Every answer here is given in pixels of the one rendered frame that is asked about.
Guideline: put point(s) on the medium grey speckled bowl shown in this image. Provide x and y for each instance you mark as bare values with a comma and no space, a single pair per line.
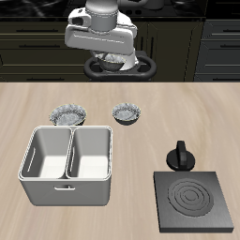
126,113

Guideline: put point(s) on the white two-bin basket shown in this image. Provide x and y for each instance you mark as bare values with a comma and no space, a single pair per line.
68,190

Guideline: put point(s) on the dark grey stove plate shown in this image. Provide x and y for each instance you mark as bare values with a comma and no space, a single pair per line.
190,200

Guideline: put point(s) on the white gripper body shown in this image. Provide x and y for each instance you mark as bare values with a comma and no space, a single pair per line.
100,40

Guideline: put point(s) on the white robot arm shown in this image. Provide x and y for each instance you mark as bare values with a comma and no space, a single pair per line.
101,15

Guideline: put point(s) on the flat black base plate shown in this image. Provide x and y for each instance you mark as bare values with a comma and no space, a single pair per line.
93,72

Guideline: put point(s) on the large grey speckled bowl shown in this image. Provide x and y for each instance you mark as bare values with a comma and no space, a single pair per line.
67,116

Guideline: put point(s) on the dark kitchen cupboards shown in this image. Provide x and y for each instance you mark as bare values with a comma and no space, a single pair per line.
31,56

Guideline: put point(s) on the round black knob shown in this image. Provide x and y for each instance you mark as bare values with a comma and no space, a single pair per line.
180,158

